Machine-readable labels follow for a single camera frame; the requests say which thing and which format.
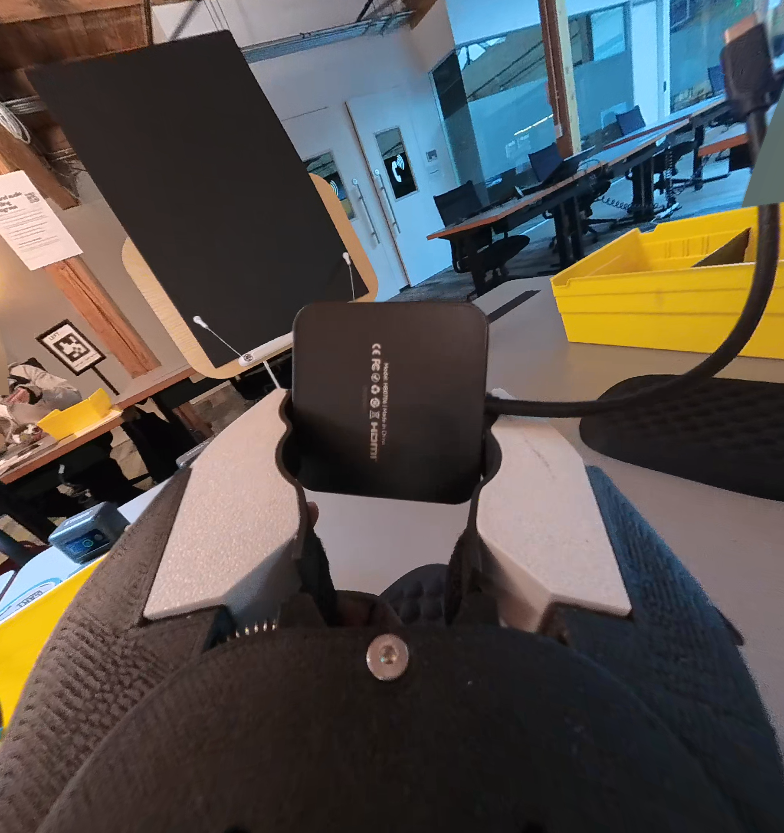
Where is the white cable bundle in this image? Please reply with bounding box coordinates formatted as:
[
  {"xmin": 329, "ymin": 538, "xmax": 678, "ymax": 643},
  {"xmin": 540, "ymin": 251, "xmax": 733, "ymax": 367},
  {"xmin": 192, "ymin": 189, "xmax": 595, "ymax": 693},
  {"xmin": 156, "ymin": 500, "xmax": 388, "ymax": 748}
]
[{"xmin": 0, "ymin": 78, "xmax": 31, "ymax": 144}]

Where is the long row of desks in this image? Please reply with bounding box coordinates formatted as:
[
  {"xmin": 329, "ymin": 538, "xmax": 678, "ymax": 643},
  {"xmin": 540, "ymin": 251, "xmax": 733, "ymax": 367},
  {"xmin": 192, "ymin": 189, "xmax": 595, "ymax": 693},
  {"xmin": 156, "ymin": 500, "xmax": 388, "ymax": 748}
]
[{"xmin": 427, "ymin": 91, "xmax": 784, "ymax": 297}]

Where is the large black sheet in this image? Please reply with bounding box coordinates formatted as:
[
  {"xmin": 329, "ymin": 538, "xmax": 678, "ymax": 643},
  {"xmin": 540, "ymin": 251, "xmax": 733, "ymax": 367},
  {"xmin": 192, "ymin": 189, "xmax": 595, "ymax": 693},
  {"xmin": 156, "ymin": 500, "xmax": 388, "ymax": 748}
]
[{"xmin": 27, "ymin": 29, "xmax": 370, "ymax": 368}]

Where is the yellow bin with white label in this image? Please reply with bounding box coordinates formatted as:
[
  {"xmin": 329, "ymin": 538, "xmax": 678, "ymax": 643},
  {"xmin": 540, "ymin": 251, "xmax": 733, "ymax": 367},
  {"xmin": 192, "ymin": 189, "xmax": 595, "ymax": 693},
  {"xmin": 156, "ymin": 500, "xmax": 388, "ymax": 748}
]
[{"xmin": 0, "ymin": 556, "xmax": 103, "ymax": 775}]

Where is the small grey camera box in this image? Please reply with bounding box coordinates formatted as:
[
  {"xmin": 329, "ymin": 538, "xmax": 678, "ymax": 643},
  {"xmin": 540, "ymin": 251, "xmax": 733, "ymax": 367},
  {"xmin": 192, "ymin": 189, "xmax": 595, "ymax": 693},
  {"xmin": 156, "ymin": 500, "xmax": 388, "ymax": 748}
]
[{"xmin": 48, "ymin": 501, "xmax": 131, "ymax": 564}]

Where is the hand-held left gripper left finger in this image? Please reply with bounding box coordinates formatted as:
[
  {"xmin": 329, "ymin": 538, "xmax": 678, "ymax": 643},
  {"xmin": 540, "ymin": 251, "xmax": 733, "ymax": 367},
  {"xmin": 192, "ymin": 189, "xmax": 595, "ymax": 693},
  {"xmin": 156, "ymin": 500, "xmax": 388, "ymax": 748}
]
[{"xmin": 143, "ymin": 389, "xmax": 339, "ymax": 629}]

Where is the smooth black adapter cable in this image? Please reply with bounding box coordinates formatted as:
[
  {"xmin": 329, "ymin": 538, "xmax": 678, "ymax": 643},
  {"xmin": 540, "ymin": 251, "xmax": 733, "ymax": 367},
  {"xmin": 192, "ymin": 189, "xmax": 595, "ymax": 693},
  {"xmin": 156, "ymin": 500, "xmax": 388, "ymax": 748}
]
[{"xmin": 486, "ymin": 12, "xmax": 783, "ymax": 419}]

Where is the large yellow plastic bin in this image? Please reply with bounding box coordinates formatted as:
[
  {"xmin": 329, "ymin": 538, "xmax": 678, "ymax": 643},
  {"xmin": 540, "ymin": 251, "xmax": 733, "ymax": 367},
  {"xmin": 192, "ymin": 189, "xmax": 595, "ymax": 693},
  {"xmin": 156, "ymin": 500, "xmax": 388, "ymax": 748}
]
[{"xmin": 551, "ymin": 198, "xmax": 784, "ymax": 362}]

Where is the black hdmi adapter box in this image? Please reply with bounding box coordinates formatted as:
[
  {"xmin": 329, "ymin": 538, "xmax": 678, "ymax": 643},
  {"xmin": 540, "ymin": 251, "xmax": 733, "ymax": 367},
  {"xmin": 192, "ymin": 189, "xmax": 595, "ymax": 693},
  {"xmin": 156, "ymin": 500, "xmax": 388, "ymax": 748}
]
[{"xmin": 292, "ymin": 302, "xmax": 490, "ymax": 505}]

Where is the black mesh pad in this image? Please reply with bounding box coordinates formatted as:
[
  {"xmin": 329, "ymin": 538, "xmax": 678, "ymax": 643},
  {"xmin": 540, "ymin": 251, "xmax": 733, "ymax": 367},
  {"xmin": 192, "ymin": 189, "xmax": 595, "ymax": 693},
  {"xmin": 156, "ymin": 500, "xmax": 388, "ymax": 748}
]
[{"xmin": 579, "ymin": 374, "xmax": 784, "ymax": 503}]

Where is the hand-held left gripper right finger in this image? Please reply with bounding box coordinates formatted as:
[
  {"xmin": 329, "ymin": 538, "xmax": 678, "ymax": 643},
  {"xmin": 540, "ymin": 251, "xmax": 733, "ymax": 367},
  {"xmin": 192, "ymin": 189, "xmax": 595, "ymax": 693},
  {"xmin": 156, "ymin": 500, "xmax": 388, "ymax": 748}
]
[{"xmin": 445, "ymin": 388, "xmax": 632, "ymax": 631}]

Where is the black office chair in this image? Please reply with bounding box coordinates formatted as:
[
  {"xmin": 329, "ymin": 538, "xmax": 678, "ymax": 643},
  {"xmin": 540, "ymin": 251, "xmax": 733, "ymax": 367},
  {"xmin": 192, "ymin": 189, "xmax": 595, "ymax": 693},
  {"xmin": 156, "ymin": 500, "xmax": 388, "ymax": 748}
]
[
  {"xmin": 434, "ymin": 181, "xmax": 531, "ymax": 274},
  {"xmin": 528, "ymin": 142, "xmax": 601, "ymax": 196}
]

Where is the wooden backing board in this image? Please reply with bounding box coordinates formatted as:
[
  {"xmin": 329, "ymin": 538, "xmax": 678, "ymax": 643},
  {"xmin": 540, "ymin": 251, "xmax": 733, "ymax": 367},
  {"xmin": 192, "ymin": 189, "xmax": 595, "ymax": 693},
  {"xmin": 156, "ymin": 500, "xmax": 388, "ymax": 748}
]
[{"xmin": 121, "ymin": 172, "xmax": 380, "ymax": 380}]

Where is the black and white tag sign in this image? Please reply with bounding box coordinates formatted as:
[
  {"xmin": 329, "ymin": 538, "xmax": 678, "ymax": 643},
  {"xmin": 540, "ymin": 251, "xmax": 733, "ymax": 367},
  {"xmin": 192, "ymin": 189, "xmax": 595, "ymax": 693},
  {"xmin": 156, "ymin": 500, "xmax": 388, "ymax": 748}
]
[{"xmin": 36, "ymin": 319, "xmax": 119, "ymax": 394}]

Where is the white paper notice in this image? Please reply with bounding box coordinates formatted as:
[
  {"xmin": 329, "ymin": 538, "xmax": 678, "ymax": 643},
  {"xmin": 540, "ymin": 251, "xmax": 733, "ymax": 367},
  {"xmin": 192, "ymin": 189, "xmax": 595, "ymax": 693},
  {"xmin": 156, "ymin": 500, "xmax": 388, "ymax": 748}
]
[{"xmin": 0, "ymin": 171, "xmax": 83, "ymax": 271}]

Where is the small yellow bin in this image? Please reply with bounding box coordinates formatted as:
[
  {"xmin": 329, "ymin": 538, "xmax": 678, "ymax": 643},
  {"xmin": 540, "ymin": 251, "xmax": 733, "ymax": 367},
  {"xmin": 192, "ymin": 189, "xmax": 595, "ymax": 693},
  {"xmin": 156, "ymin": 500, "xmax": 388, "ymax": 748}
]
[{"xmin": 37, "ymin": 388, "xmax": 125, "ymax": 441}]

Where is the white door with window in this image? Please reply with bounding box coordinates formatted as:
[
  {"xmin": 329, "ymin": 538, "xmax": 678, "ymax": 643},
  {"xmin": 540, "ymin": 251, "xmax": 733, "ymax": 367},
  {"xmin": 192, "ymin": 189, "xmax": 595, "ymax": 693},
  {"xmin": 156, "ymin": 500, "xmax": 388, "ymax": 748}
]
[{"xmin": 346, "ymin": 88, "xmax": 461, "ymax": 294}]

